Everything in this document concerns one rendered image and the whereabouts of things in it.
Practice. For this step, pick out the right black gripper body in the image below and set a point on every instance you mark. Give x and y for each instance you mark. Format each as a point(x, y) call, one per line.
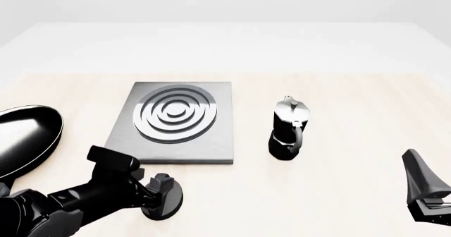
point(431, 211)

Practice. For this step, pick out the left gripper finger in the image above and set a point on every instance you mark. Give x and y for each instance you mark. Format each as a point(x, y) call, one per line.
point(162, 184)

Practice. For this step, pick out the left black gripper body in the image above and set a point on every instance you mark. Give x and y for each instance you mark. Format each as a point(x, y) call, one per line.
point(142, 194)

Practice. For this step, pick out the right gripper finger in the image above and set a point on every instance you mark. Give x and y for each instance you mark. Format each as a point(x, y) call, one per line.
point(421, 178)

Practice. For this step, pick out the round black stove knob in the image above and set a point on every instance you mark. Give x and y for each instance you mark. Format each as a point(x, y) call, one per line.
point(171, 204)

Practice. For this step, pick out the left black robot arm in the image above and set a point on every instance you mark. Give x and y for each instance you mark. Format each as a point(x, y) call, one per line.
point(70, 198)

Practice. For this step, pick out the grey stove plate with rings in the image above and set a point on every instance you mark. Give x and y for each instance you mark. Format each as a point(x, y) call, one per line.
point(215, 141)

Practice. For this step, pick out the black frying pan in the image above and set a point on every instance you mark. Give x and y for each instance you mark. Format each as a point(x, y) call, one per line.
point(24, 139)

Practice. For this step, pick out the black and silver moka pot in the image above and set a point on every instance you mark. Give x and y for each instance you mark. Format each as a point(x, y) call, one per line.
point(286, 131)

